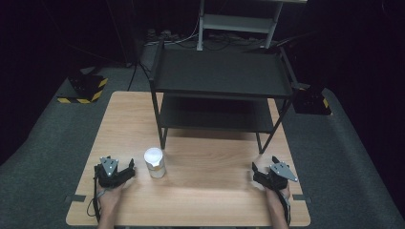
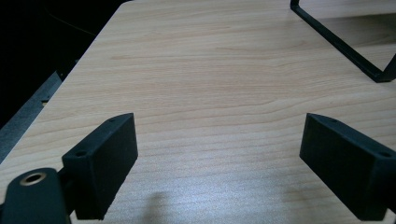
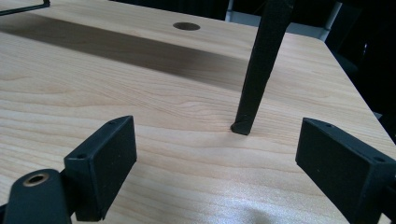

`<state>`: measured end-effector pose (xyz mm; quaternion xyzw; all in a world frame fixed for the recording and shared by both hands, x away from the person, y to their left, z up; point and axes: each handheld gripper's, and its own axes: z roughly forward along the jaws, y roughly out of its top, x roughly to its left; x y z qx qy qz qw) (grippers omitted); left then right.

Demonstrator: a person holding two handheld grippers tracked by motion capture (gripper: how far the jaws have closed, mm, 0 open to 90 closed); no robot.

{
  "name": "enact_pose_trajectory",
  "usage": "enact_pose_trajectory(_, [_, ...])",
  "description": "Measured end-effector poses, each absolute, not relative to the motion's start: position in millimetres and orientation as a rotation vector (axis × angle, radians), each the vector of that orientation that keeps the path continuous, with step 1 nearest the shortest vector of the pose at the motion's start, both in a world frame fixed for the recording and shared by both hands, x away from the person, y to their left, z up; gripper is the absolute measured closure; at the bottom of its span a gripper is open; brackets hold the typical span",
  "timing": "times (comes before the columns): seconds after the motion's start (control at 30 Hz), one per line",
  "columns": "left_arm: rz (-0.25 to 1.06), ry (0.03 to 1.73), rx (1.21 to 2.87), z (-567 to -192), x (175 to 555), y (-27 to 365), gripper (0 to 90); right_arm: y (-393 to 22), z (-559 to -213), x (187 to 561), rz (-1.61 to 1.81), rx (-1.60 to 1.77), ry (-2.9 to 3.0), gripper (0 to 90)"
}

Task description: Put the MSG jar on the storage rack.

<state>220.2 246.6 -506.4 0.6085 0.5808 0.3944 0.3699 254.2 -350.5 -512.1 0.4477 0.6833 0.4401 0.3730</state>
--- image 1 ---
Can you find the black metal two-tier shelf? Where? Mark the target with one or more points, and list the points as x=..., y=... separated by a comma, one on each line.
x=219, y=71

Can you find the person's right hand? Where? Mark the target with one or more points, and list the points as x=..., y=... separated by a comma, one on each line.
x=276, y=195

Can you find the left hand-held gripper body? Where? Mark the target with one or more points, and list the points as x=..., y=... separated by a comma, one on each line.
x=110, y=178

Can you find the white cup with lid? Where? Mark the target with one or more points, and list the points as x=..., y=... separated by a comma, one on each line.
x=155, y=163

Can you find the white metal rack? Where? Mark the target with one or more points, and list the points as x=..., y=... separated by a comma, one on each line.
x=237, y=23

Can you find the black stand leg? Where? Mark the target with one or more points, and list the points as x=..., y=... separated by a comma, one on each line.
x=133, y=74

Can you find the black yellow striped block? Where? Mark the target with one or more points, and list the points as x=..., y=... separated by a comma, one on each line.
x=312, y=101
x=86, y=89

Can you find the grey tape strip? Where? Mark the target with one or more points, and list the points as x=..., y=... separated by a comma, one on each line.
x=302, y=197
x=75, y=198

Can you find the person's left hand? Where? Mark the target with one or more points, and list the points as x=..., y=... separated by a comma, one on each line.
x=110, y=195

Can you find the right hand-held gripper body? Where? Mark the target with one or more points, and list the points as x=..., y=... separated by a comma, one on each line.
x=277, y=176

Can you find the floor power strip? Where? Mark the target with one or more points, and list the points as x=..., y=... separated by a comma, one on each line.
x=159, y=35

